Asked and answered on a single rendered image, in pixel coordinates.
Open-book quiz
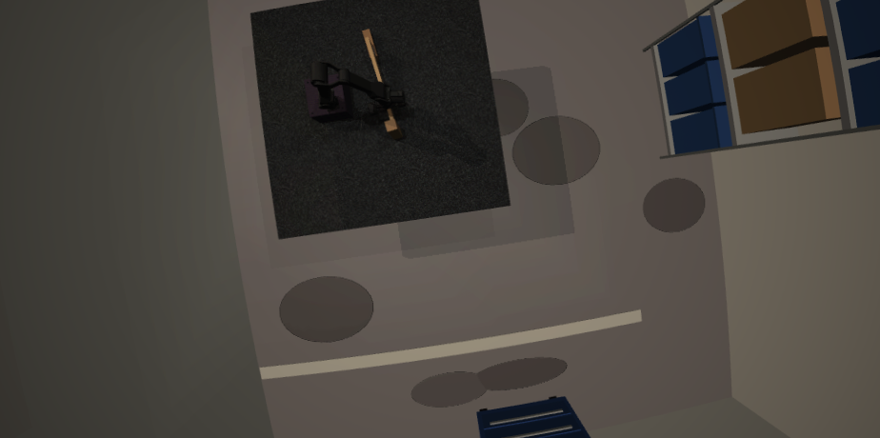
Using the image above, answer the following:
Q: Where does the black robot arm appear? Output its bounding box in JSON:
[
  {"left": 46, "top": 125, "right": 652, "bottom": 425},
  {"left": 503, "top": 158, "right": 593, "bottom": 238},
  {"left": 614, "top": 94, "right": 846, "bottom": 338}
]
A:
[{"left": 310, "top": 60, "right": 405, "bottom": 111}]

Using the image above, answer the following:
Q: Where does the long wooden rail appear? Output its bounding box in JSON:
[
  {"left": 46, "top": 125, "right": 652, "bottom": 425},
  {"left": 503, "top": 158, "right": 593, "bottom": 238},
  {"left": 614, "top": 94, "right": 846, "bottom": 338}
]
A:
[{"left": 365, "top": 37, "right": 394, "bottom": 120}]

